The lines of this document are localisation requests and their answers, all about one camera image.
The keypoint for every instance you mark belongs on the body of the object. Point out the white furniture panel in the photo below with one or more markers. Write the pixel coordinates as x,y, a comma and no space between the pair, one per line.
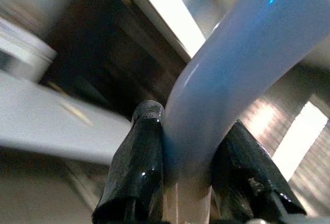
46,120

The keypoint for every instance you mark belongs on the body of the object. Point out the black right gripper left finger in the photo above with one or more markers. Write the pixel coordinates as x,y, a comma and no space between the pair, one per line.
136,162

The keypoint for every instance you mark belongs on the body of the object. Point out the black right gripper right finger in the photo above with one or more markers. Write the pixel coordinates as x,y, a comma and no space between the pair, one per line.
247,167

